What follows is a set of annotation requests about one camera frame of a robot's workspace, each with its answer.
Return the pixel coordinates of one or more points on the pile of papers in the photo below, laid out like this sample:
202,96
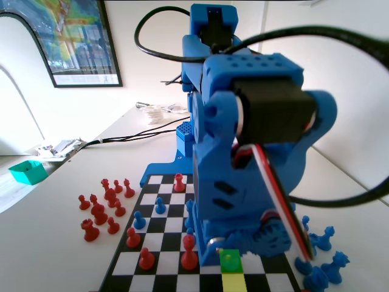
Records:
60,147

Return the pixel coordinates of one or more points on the black framed map poster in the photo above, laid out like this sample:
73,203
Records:
79,36

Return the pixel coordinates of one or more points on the white arched panel black rim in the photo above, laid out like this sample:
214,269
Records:
18,100

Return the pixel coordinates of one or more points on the red bishop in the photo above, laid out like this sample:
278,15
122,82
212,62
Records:
189,259
129,190

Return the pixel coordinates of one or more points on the blue pawn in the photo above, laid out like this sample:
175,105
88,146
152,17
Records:
190,231
160,207
229,262
139,222

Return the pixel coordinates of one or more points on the blue king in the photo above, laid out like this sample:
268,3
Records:
190,216

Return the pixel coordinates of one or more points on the red rook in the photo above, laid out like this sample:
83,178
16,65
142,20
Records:
90,231

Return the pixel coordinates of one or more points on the blue base plate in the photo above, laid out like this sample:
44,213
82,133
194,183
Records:
158,170

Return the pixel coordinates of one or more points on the teal plastic box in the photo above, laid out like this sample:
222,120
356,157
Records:
27,173

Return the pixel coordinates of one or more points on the black white chessboard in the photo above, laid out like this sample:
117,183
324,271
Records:
170,225

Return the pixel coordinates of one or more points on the white stacked object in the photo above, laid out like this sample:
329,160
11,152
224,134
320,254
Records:
153,115

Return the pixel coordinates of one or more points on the white door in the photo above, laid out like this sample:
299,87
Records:
250,18

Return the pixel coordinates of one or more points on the black zip tie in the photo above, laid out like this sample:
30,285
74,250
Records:
171,82

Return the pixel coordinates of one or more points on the red pawn far row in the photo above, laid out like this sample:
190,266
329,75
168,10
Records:
179,183

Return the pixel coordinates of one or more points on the red king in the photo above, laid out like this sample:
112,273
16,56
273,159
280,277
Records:
105,184

